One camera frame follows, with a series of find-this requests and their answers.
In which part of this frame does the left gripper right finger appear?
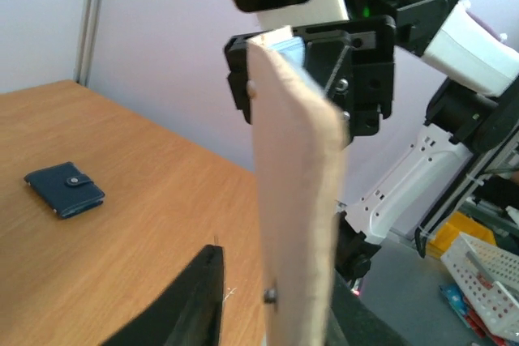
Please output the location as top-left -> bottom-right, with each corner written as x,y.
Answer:
330,272 -> 410,346

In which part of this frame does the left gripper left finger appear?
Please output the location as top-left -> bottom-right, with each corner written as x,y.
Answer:
103,245 -> 225,346

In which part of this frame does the beige card holder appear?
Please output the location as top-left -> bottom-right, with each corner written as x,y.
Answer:
247,26 -> 347,345

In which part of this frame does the white perforated basket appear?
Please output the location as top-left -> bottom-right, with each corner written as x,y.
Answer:
441,233 -> 518,342

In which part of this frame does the left aluminium frame post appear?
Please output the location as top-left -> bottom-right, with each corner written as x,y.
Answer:
73,0 -> 102,87

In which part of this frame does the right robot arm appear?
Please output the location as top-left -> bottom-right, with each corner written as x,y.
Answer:
234,0 -> 518,280

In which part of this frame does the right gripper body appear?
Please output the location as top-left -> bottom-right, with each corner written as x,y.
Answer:
224,15 -> 396,136

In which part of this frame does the yellow bin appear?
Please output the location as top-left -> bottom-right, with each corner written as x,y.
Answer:
426,211 -> 496,259

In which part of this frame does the dark blue wallet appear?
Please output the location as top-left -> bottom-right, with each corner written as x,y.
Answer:
24,161 -> 105,219

